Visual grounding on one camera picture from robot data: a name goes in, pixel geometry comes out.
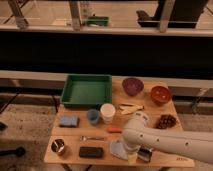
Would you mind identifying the light blue towel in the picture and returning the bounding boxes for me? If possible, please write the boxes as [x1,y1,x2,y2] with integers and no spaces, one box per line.
[109,140,128,160]

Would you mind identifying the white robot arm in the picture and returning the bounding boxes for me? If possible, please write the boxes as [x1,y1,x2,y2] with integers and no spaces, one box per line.
[122,112,213,164]

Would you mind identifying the purple bowl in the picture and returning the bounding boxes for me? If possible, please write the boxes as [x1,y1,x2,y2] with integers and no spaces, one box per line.
[122,77,144,96]

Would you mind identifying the red bowl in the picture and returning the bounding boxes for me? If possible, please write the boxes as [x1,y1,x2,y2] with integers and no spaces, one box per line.
[150,86,172,106]

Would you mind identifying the white paper cup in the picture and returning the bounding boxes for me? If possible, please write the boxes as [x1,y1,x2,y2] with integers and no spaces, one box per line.
[100,103,116,124]

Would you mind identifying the green plastic tray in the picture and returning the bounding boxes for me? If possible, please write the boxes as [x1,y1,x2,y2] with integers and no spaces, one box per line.
[60,74,112,108]

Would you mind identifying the banana peel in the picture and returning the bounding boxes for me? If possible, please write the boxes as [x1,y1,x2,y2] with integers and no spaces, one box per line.
[119,104,144,115]

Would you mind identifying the small blue cup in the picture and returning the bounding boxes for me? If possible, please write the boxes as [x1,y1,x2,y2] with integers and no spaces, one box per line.
[87,109,100,125]

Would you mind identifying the orange carrot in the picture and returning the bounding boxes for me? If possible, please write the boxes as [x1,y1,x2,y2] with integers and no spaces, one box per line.
[107,127,122,133]

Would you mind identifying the blue sponge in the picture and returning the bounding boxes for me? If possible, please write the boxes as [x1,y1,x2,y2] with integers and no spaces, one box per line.
[59,116,79,127]

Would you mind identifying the metal fork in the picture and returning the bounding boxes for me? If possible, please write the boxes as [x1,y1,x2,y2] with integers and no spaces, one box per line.
[80,136,106,141]

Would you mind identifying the green box on shelf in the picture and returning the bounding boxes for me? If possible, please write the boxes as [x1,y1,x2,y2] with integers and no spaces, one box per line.
[86,15,109,26]

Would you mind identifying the black rectangular block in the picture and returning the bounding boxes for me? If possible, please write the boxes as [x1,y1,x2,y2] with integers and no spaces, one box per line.
[79,147,103,158]

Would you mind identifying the brown pine cone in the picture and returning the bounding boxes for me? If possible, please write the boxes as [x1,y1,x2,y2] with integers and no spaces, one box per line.
[156,114,177,129]

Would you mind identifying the small metal cup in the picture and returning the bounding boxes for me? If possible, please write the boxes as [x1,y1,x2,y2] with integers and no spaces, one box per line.
[51,139,65,155]

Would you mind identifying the black machine on shelf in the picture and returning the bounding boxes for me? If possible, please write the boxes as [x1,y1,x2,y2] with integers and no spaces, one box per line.
[136,0,209,28]

